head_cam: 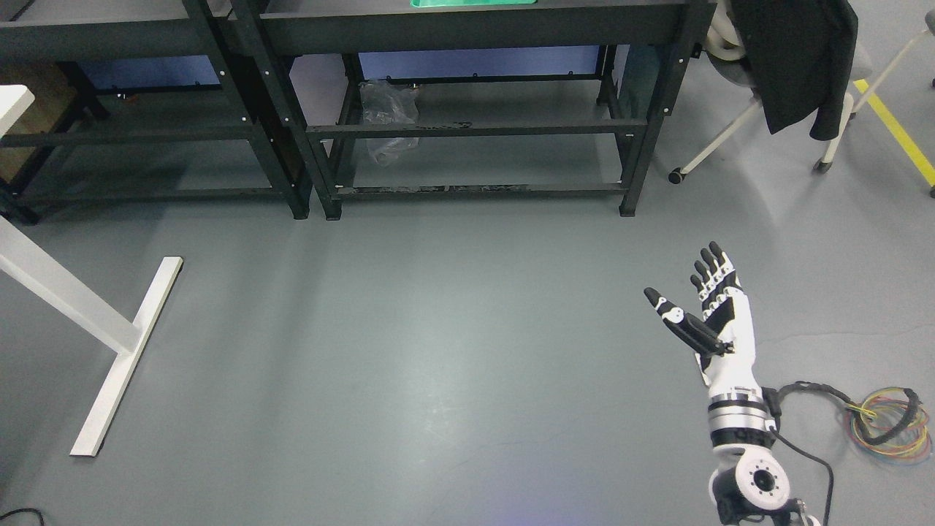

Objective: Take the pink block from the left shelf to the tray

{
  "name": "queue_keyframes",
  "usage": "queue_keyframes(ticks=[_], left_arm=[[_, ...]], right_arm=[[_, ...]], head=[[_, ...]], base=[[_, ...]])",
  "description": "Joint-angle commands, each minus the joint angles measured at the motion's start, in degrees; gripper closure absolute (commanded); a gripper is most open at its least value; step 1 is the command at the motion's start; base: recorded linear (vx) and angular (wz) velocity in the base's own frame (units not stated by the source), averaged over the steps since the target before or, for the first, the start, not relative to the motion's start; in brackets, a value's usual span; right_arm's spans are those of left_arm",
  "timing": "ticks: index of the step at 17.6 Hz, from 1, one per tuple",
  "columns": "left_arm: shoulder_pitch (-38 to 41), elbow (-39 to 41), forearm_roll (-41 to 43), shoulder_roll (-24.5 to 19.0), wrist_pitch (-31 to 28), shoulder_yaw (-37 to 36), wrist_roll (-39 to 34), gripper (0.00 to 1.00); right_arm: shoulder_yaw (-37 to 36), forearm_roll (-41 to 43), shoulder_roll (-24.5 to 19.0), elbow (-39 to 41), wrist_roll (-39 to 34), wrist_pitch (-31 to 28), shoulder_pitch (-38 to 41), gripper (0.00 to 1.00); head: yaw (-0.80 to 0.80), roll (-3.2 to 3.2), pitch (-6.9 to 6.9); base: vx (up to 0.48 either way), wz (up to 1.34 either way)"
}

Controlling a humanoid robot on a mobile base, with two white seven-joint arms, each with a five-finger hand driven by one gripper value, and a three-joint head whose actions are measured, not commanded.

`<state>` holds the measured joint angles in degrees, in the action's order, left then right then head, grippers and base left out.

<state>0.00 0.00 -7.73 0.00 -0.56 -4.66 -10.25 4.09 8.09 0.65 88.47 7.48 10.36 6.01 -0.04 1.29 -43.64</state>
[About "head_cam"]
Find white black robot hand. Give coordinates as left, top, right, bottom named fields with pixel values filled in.
left=644, top=242, right=762, bottom=397

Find black metal shelf right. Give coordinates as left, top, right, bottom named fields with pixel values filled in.
left=232, top=1, right=716, bottom=221

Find black metal shelf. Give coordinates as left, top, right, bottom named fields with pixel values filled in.
left=232, top=1, right=716, bottom=221
left=1, top=1, right=313, bottom=224

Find green plastic tray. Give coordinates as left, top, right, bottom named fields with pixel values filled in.
left=410, top=0, right=538, bottom=9

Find black metal shelf left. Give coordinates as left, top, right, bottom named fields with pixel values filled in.
left=1, top=1, right=313, bottom=224

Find white chair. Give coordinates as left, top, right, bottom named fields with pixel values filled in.
left=668, top=1, right=933, bottom=184

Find black jacket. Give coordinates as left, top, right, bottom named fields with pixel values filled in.
left=730, top=1, right=858, bottom=141

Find clear plastic bag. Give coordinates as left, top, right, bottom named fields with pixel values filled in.
left=359, top=79, right=419, bottom=167

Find white table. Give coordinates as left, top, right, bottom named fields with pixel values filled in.
left=0, top=85, right=183, bottom=458

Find cardboard box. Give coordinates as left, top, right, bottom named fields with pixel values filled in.
left=0, top=61, right=78, bottom=183

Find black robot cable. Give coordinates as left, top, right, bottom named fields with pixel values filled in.
left=763, top=381, right=921, bottom=526

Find coiled coloured wires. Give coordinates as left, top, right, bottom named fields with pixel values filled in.
left=845, top=387, right=933, bottom=465

